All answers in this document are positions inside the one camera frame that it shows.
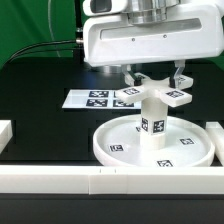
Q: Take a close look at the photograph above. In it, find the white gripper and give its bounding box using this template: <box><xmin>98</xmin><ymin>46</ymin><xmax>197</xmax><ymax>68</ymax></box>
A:
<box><xmin>83</xmin><ymin>2</ymin><xmax>222</xmax><ymax>88</ymax></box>

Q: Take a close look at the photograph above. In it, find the white cross-shaped table base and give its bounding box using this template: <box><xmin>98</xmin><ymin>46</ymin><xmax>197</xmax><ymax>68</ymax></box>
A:
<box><xmin>115</xmin><ymin>73</ymin><xmax>193</xmax><ymax>107</ymax></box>

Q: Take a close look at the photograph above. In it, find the white round table top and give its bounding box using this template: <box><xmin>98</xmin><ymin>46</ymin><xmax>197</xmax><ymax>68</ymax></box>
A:
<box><xmin>93</xmin><ymin>114</ymin><xmax>215</xmax><ymax>167</ymax></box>

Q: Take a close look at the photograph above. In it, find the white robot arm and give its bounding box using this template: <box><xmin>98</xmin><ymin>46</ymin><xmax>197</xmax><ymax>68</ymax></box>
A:
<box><xmin>83</xmin><ymin>0</ymin><xmax>224</xmax><ymax>87</ymax></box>

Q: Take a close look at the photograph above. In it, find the white marker sheet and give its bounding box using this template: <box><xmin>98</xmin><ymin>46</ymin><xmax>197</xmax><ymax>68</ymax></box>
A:
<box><xmin>62</xmin><ymin>89</ymin><xmax>141</xmax><ymax>109</ymax></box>

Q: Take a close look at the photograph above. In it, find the white right fence block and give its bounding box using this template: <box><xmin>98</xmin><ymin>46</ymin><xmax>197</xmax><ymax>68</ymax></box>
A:
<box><xmin>206</xmin><ymin>122</ymin><xmax>224</xmax><ymax>167</ymax></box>

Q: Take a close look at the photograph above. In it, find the white fence block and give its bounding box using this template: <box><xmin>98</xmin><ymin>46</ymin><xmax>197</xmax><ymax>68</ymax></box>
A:
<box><xmin>206</xmin><ymin>122</ymin><xmax>224</xmax><ymax>167</ymax></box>
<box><xmin>0</xmin><ymin>120</ymin><xmax>13</xmax><ymax>154</ymax></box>

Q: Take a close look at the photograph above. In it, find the black vertical pole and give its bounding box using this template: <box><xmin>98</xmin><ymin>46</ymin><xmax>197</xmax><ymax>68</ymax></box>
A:
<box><xmin>74</xmin><ymin>0</ymin><xmax>83</xmax><ymax>41</ymax></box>

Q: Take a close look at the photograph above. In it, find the white left fence block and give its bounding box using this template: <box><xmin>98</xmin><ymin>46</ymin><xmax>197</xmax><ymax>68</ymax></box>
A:
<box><xmin>0</xmin><ymin>120</ymin><xmax>13</xmax><ymax>154</ymax></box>

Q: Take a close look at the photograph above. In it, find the black cable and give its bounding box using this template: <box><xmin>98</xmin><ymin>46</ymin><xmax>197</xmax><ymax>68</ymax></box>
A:
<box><xmin>6</xmin><ymin>38</ymin><xmax>86</xmax><ymax>64</ymax></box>

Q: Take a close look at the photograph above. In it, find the white front fence rail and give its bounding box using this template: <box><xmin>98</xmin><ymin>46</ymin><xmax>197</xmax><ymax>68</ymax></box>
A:
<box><xmin>0</xmin><ymin>165</ymin><xmax>224</xmax><ymax>195</ymax></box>

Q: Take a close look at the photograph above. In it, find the thin white cable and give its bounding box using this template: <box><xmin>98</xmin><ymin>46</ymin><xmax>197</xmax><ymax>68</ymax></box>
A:
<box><xmin>47</xmin><ymin>0</ymin><xmax>62</xmax><ymax>58</ymax></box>

